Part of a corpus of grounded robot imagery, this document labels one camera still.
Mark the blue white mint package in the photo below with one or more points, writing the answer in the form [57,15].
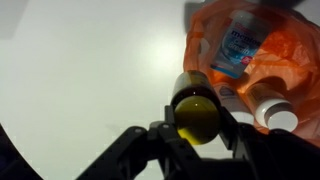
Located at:
[240,43]

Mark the brown bottle with yellow cap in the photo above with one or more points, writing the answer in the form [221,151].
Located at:
[196,110]

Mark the orange plastic bag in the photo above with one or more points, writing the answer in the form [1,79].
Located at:
[286,56]

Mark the small white labelled bottle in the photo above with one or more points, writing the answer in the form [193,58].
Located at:
[233,101]

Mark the white bottle with white cap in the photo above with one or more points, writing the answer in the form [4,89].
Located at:
[275,110]

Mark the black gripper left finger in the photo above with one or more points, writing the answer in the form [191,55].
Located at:
[143,153]

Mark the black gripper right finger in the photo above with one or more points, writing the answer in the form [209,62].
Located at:
[273,156]

